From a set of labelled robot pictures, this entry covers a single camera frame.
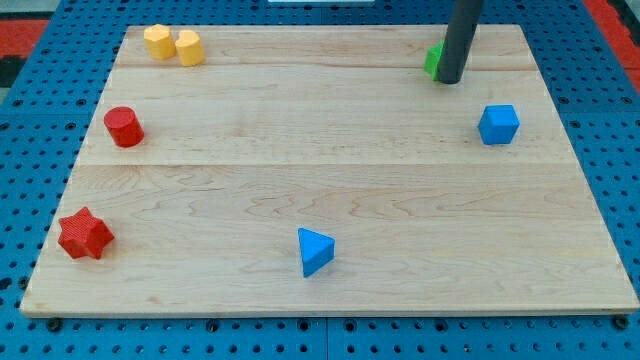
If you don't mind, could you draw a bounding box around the green block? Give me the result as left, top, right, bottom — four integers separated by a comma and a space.
424, 41, 444, 81

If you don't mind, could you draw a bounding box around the wooden board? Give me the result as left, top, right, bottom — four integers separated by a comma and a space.
20, 25, 639, 318

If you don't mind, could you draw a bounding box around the red cylinder block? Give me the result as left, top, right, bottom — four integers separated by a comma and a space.
103, 106, 145, 148

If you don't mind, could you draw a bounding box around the yellow hexagon block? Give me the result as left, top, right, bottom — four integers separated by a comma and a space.
143, 24, 176, 60

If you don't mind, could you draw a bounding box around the blue triangle block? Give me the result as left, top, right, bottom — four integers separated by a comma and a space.
298, 228, 335, 278

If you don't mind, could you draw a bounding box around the white object at top edge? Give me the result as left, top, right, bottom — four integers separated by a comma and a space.
267, 0, 376, 6

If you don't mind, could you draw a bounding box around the blue cube block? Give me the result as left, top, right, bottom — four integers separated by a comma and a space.
477, 104, 520, 145

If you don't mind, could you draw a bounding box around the yellow heart block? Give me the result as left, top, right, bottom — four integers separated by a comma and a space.
175, 30, 205, 67

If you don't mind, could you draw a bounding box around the red star block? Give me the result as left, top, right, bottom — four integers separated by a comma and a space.
58, 207, 115, 260

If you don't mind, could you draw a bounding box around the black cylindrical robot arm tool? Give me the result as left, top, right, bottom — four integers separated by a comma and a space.
437, 0, 484, 84

